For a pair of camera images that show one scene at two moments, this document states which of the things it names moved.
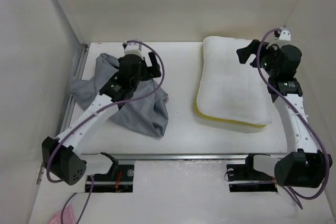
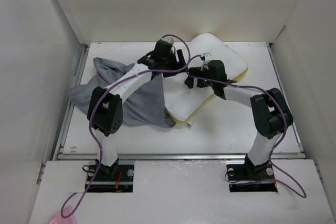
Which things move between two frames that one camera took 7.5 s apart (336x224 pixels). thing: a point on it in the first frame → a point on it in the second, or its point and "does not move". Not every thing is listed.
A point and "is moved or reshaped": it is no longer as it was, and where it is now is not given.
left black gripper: x=149 y=74 → x=167 y=74
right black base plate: x=243 y=178 does not move
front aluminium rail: x=179 y=157 does not move
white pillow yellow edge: x=230 y=91 → x=181 y=103
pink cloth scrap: x=67 y=216 does not move
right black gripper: x=244 y=53 → x=196 y=71
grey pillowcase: x=148 y=114 is moved or reshaped
